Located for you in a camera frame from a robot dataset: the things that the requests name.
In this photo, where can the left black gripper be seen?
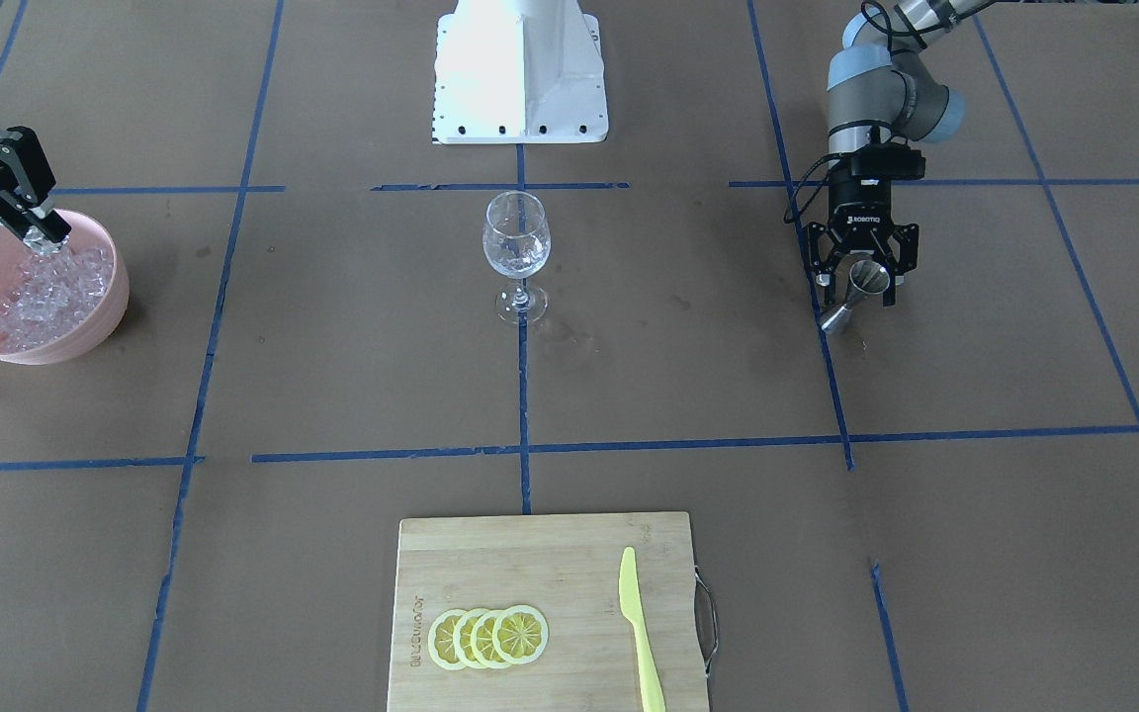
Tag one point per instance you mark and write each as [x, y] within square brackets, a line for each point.
[857, 210]

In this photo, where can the steel jigger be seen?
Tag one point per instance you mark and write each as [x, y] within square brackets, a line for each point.
[866, 279]

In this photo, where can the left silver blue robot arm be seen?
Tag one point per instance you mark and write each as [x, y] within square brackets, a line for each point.
[882, 100]

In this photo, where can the clear ice cubes pile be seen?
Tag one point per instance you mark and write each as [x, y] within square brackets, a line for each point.
[51, 295]

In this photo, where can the clear wine glass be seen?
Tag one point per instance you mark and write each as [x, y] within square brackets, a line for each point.
[516, 241]

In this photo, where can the pink bowl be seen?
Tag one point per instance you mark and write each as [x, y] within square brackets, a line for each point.
[85, 233]

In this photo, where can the yellow plastic knife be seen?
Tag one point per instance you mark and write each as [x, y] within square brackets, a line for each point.
[631, 606]

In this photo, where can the wooden cutting board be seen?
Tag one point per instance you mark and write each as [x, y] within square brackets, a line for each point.
[566, 565]

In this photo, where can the lemon slice stack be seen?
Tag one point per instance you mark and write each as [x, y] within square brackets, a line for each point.
[488, 639]

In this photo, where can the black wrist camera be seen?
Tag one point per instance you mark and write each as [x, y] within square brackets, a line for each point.
[887, 162]

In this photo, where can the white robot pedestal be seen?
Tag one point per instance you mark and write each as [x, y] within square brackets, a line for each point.
[519, 72]

